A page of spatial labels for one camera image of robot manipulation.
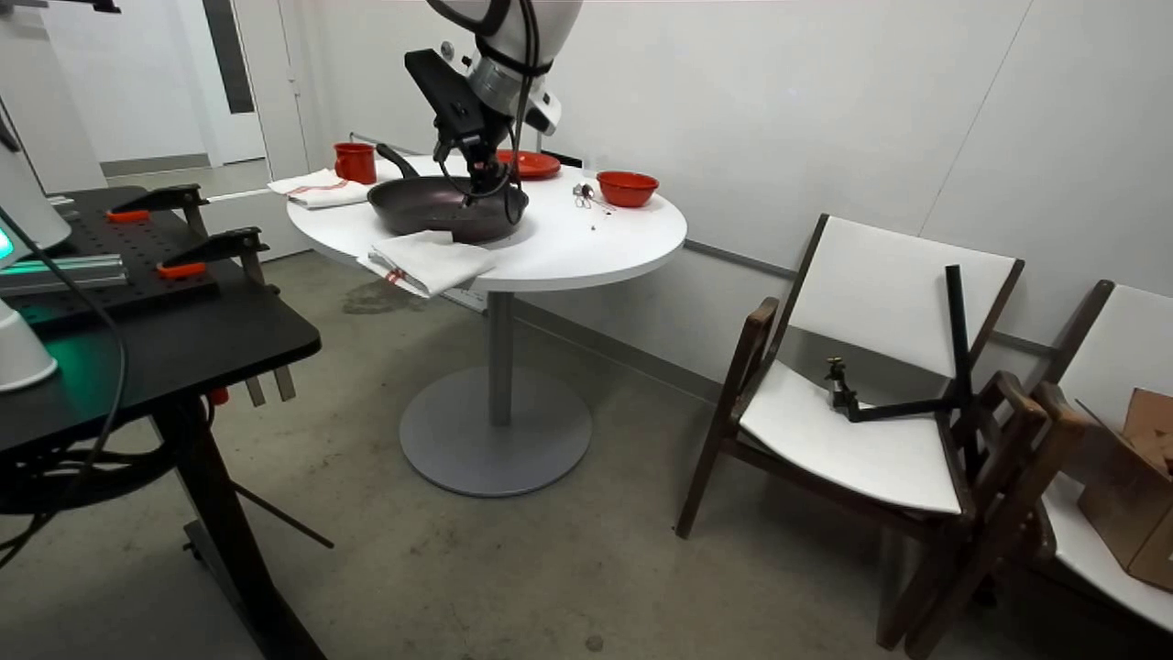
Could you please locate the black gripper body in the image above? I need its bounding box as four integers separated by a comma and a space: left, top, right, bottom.
404, 51, 508, 173

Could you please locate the white towel with red stripes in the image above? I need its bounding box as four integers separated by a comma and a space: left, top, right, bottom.
360, 233, 495, 298

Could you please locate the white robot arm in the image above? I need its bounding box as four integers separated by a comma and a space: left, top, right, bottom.
404, 0, 584, 173

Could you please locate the black frying pan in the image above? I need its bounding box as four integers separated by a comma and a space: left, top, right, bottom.
365, 144, 529, 243

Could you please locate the red plate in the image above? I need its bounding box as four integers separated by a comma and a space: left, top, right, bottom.
495, 151, 562, 179

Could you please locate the red cup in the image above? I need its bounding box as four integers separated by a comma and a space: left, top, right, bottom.
333, 140, 376, 184

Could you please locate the small dark object on table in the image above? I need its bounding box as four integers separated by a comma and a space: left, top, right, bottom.
573, 184, 613, 216

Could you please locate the red bowl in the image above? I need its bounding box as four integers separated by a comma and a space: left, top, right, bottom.
598, 169, 658, 210

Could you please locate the orange black clamp right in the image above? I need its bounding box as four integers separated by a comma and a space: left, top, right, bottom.
152, 227, 297, 409

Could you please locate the orange black clamp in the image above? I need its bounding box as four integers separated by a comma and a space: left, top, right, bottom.
107, 184, 209, 240
152, 227, 297, 409

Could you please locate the orange black clamp left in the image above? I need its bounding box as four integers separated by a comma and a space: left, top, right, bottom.
107, 184, 209, 240

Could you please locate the black desk with pegboard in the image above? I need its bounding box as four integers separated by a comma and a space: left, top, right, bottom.
0, 184, 338, 660

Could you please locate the wooden chair white cushion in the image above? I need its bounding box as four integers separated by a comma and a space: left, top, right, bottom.
680, 216, 1049, 651

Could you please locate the black metal stand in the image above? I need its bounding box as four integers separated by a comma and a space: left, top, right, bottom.
823, 266, 976, 422

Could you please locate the cardboard box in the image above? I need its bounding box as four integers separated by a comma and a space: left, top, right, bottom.
1076, 388, 1173, 591

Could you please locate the round white pedestal table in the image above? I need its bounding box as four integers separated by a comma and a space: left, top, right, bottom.
281, 151, 691, 503

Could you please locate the black cable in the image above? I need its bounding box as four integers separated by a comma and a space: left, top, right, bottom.
0, 205, 174, 573

